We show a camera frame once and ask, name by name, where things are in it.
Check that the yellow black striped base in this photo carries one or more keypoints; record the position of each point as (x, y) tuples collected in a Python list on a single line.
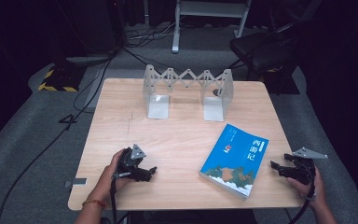
[(60, 79)]

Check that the white expandable book rack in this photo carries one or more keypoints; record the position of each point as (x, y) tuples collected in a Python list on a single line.
[(186, 81)]

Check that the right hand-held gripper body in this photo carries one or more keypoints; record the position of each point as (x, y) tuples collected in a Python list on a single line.
[(304, 169)]

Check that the white metal stand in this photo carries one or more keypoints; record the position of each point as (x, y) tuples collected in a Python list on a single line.
[(209, 9)]

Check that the grey tape strip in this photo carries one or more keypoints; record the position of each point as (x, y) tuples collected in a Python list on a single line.
[(76, 182)]

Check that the person's left hand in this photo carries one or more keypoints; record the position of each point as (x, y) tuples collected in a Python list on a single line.
[(108, 177)]

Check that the person's right hand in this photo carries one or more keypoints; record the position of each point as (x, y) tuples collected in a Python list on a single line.
[(310, 188)]

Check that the blue book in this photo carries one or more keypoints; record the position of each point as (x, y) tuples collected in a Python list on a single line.
[(234, 158)]

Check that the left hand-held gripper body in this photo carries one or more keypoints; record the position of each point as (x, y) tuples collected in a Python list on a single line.
[(127, 161)]

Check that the black chair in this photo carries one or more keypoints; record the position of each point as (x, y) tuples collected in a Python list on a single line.
[(261, 49)]

